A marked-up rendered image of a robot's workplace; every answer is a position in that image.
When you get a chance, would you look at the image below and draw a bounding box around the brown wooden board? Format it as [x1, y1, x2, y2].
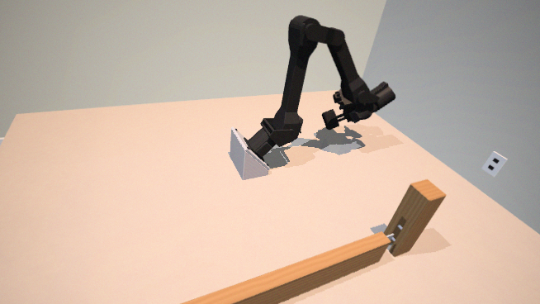
[181, 231, 394, 304]

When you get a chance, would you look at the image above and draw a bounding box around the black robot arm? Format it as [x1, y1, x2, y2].
[244, 15, 396, 161]

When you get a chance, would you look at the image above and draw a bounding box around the brown wooden post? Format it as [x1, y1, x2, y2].
[384, 179, 447, 258]

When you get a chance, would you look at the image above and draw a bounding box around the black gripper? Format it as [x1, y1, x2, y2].
[322, 103, 353, 130]

